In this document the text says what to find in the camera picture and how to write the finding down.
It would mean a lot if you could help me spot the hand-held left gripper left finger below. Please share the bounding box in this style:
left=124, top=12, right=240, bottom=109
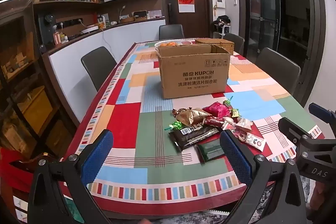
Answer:
left=28, top=130, right=114, bottom=224

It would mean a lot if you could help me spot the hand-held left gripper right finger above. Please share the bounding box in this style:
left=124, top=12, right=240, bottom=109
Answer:
left=219, top=130, right=307, bottom=224

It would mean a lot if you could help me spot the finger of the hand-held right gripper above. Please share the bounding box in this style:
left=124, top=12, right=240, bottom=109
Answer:
left=278, top=117, right=315, bottom=147
left=308, top=103, right=336, bottom=125

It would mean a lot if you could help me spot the magenta snack packet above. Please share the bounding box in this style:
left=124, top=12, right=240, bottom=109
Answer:
left=203, top=102, right=231, bottom=119

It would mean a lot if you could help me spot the gold biscuit packet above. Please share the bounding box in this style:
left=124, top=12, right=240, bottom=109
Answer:
left=176, top=108, right=212, bottom=127

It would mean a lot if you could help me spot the large printed cardboard box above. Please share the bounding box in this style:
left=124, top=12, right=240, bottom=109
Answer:
left=157, top=44, right=231, bottom=99

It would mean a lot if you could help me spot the person's right hand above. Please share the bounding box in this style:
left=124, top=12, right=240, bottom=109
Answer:
left=311, top=182, right=336, bottom=216

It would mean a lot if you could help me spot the pink and white snack packet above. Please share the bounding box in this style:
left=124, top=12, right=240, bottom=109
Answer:
left=226, top=130, right=246, bottom=139

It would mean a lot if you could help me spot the white printed snack bar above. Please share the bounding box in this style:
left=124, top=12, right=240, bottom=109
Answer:
left=238, top=132, right=267, bottom=150

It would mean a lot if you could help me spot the dark green snack packet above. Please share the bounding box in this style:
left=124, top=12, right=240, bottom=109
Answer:
left=197, top=139, right=225, bottom=164

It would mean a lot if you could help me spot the beige small snack packet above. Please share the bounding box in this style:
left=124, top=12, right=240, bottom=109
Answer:
left=235, top=118, right=254, bottom=132

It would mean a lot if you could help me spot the white lollipop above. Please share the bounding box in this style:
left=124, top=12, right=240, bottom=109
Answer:
left=223, top=117, right=236, bottom=130

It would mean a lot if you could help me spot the dark red snack packet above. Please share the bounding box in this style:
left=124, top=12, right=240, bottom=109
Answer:
left=203, top=116, right=226, bottom=128

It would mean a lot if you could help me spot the black chocolate bar wrapper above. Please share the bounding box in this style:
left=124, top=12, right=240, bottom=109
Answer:
left=168, top=125, right=223, bottom=152

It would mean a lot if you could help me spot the colourful patchwork tablecloth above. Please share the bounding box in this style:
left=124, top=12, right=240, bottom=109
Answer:
left=64, top=42, right=326, bottom=210

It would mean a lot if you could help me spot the grey dining chair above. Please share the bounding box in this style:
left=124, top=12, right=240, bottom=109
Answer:
left=159, top=25, right=184, bottom=40
left=81, top=46, right=118, bottom=92
left=255, top=47, right=301, bottom=88
left=223, top=33, right=245, bottom=55

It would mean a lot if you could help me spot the black framed glass door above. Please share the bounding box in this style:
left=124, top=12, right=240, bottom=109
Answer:
left=235, top=0, right=326, bottom=106

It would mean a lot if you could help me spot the glass display cabinet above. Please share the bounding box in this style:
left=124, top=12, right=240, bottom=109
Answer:
left=0, top=0, right=78, bottom=161

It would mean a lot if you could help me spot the white stool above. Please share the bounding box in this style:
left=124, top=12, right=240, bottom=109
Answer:
left=214, top=25, right=231, bottom=39

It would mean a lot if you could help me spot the white sideboard cabinet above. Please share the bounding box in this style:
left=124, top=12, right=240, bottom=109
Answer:
left=42, top=19, right=166, bottom=121

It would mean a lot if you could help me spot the white fruit basket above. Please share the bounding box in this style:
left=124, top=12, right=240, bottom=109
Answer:
left=154, top=40, right=196, bottom=48

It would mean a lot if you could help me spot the black bag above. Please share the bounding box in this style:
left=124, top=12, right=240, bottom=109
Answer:
left=213, top=15, right=231, bottom=28

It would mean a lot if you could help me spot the dark countertop appliance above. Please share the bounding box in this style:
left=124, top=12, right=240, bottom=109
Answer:
left=37, top=13, right=57, bottom=46

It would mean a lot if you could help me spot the dark brown door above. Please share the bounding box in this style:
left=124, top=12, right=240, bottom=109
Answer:
left=161, top=0, right=213, bottom=39

